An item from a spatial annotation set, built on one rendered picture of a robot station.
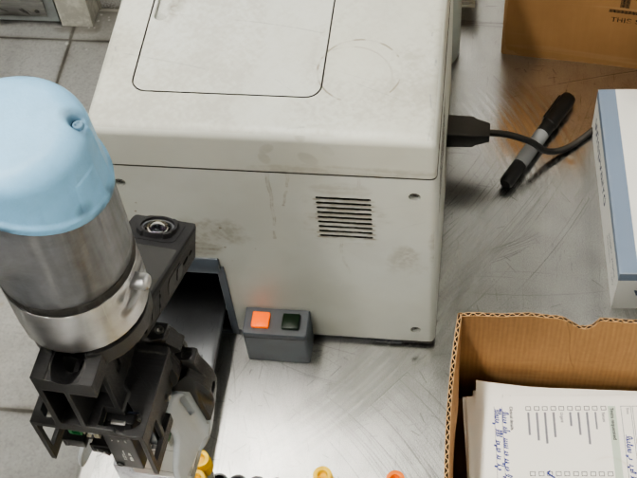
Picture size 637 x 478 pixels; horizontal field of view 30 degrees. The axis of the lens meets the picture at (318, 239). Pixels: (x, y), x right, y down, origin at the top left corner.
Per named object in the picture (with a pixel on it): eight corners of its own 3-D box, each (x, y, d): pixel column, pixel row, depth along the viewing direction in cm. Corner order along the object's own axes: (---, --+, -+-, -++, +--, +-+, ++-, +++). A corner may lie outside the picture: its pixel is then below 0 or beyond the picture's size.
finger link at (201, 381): (166, 422, 81) (114, 358, 75) (172, 398, 82) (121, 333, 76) (228, 424, 80) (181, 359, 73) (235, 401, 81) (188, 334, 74)
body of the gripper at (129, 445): (49, 462, 75) (-8, 370, 65) (89, 344, 80) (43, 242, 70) (166, 479, 74) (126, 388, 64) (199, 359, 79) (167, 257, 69)
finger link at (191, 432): (179, 507, 83) (125, 449, 75) (200, 431, 86) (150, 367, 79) (220, 511, 81) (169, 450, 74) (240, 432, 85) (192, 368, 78)
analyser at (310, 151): (200, 109, 131) (150, -112, 107) (450, 119, 128) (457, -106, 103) (145, 352, 114) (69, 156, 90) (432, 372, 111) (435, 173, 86)
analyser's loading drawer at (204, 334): (166, 286, 116) (156, 257, 112) (232, 290, 115) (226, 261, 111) (122, 483, 104) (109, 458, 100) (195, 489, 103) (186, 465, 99)
